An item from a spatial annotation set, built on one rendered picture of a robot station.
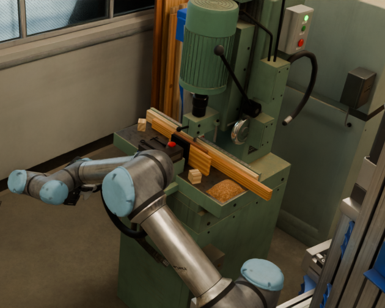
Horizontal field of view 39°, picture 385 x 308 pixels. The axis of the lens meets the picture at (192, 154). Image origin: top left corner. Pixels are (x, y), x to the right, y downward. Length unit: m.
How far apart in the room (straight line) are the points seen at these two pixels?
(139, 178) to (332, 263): 0.58
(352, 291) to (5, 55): 2.17
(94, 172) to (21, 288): 1.25
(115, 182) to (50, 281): 1.54
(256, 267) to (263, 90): 0.80
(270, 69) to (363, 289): 0.92
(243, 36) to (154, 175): 0.75
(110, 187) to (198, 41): 0.68
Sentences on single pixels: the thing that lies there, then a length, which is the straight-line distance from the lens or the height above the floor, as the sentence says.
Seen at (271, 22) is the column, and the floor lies 1.44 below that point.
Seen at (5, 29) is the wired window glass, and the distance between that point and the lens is 3.05.
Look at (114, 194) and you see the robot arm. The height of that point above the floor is 1.21.
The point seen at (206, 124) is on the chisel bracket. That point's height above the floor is 1.04.
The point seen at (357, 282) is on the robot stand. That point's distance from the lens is 1.43.
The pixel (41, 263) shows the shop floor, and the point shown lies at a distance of 2.94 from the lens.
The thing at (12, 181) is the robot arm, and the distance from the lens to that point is 1.78.
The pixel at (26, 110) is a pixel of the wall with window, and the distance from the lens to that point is 3.21.
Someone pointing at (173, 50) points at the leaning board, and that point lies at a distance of 3.45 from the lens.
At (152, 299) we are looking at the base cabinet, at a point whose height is 0.19.
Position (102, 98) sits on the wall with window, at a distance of 3.56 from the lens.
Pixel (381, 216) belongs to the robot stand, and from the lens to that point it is 1.30.
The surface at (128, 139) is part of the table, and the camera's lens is 2.19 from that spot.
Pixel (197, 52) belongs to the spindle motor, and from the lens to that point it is 1.88.
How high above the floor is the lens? 2.06
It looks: 33 degrees down
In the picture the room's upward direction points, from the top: 8 degrees clockwise
